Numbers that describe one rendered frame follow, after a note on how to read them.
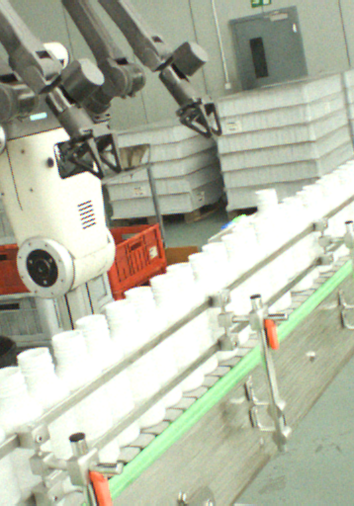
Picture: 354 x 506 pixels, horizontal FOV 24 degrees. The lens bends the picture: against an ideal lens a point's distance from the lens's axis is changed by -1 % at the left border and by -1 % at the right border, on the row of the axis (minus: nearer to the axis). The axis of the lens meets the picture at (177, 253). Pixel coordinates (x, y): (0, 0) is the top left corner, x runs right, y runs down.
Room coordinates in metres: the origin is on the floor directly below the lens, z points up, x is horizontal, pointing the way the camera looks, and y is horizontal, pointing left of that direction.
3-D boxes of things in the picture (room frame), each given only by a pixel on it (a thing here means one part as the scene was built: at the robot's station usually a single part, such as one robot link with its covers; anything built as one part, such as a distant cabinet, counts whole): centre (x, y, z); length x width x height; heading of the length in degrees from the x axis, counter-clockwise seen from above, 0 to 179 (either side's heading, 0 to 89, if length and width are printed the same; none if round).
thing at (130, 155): (6.79, 0.21, 0.85); 0.36 x 0.12 x 0.27; 59
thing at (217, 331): (1.26, -0.03, 1.08); 0.06 x 0.06 x 0.17
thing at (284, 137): (8.40, -1.29, 0.59); 1.24 x 1.03 x 1.17; 151
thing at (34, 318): (3.90, 0.66, 0.55); 0.61 x 0.41 x 0.22; 156
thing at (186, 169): (9.20, -0.14, 0.50); 1.23 x 1.05 x 1.00; 147
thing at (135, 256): (4.56, 0.38, 0.55); 0.61 x 0.41 x 0.22; 152
